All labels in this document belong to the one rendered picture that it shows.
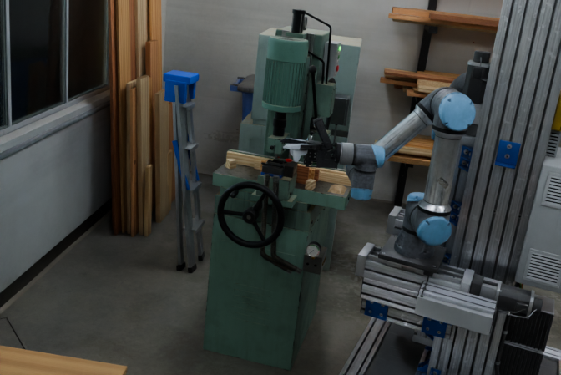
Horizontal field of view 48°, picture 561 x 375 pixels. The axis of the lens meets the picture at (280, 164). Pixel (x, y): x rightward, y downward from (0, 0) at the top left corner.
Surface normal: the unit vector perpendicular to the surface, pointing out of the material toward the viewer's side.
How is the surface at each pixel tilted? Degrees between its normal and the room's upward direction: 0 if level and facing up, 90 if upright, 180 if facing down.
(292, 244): 90
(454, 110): 82
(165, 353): 0
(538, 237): 90
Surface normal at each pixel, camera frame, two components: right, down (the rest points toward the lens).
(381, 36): -0.14, 0.29
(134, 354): 0.11, -0.95
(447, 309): -0.39, 0.24
